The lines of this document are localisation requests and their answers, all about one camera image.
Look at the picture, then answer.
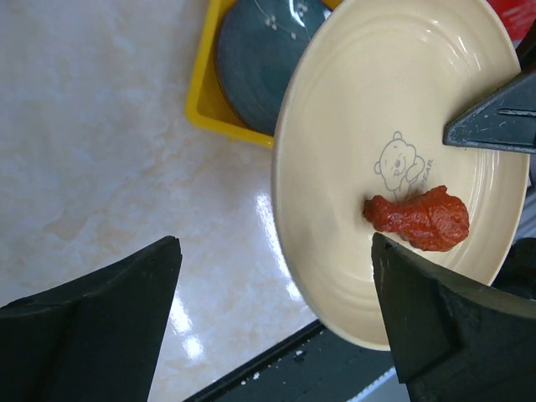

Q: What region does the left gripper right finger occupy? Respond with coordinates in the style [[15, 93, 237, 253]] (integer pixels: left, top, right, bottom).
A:
[[371, 234, 535, 401]]

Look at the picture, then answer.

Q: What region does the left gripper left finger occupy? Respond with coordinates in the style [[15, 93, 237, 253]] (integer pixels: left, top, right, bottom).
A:
[[1, 236, 183, 401]]

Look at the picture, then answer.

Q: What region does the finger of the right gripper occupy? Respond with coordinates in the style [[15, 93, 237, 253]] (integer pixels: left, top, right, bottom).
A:
[[443, 69, 535, 154]]

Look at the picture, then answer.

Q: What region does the cream ceramic plate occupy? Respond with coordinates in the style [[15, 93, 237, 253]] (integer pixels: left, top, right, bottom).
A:
[[272, 1, 529, 351]]

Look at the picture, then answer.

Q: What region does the blue ceramic plate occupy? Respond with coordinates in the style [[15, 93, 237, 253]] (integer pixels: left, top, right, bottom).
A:
[[215, 0, 332, 136]]

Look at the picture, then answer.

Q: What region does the red plastic shopping basket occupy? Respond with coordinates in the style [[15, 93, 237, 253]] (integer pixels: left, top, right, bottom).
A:
[[488, 0, 536, 42]]

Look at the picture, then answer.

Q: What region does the chicken drumstick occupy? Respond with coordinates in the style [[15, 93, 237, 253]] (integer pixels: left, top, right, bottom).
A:
[[363, 185, 470, 252]]

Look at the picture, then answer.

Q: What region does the yellow plastic tray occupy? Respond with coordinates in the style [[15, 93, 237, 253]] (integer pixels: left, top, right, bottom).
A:
[[185, 1, 339, 147]]

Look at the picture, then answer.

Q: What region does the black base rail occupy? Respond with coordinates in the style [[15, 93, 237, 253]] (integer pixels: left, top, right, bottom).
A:
[[187, 321, 394, 402]]

